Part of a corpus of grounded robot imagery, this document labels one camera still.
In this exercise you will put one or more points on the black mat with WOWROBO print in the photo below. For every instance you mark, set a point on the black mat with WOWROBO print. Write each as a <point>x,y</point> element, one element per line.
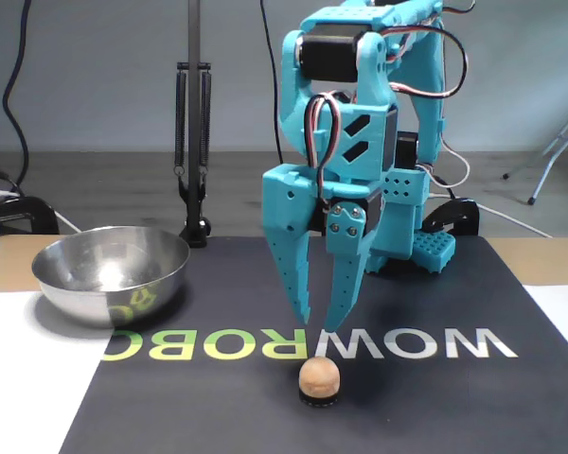
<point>194,425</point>

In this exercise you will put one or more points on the wooden ball with black base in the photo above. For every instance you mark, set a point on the wooden ball with black base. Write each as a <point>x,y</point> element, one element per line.
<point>318,378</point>

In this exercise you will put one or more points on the metal bowl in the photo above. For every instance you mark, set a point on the metal bowl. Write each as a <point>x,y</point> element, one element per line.
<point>109,284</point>

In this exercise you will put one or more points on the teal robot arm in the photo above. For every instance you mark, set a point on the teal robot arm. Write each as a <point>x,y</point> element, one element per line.
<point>400,227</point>

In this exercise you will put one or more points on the right black clamp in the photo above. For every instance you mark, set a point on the right black clamp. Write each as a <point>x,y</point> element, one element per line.
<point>194,94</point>

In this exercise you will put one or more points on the grey metal stand legs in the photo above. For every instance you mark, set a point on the grey metal stand legs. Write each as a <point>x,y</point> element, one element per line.
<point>547,168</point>

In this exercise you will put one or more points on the black table clamp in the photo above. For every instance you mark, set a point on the black table clamp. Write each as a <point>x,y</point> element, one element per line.
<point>33,208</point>
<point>459,210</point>

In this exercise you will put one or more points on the teal gripper with motor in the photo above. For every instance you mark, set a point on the teal gripper with motor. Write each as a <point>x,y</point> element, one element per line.
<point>291,199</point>

